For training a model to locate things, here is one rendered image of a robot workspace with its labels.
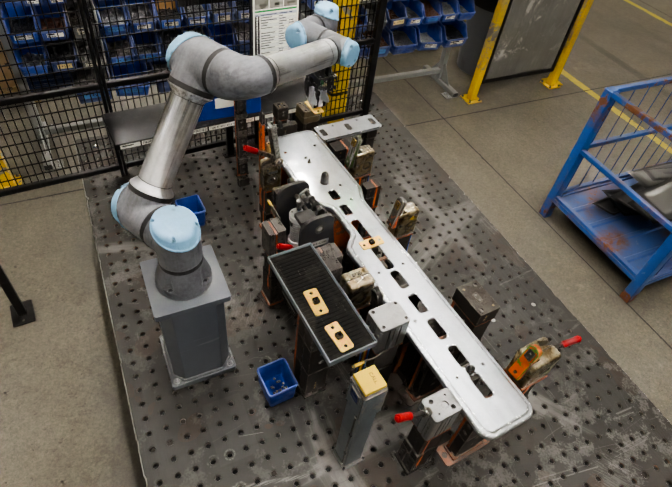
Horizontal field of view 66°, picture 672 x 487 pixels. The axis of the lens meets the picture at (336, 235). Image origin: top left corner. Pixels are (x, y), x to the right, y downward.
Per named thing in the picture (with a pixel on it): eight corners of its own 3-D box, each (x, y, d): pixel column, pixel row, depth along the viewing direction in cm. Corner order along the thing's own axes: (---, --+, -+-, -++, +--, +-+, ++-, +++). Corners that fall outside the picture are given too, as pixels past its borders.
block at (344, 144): (350, 198, 234) (358, 148, 214) (328, 205, 229) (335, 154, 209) (339, 185, 239) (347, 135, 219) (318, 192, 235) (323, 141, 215)
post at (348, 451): (364, 459, 154) (390, 390, 123) (342, 471, 151) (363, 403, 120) (352, 437, 159) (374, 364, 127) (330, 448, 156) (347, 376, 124)
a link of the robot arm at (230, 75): (240, 73, 112) (365, 33, 145) (205, 55, 116) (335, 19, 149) (238, 121, 120) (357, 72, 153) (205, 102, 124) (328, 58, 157)
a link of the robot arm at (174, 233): (177, 280, 131) (170, 244, 121) (143, 253, 136) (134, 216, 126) (213, 254, 138) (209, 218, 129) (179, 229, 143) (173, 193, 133)
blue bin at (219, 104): (262, 111, 216) (262, 83, 207) (189, 123, 206) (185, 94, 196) (249, 91, 226) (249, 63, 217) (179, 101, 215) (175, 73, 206)
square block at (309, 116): (314, 175, 243) (320, 108, 217) (299, 179, 240) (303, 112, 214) (307, 165, 247) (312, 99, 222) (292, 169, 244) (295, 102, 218)
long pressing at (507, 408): (545, 409, 140) (547, 407, 139) (482, 447, 131) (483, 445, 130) (312, 129, 218) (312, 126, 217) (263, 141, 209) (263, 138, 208)
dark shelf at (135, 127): (326, 106, 230) (327, 100, 227) (115, 152, 194) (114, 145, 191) (304, 81, 242) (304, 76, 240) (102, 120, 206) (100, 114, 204)
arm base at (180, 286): (162, 307, 137) (157, 284, 130) (151, 266, 146) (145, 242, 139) (218, 291, 142) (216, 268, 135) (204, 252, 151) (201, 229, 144)
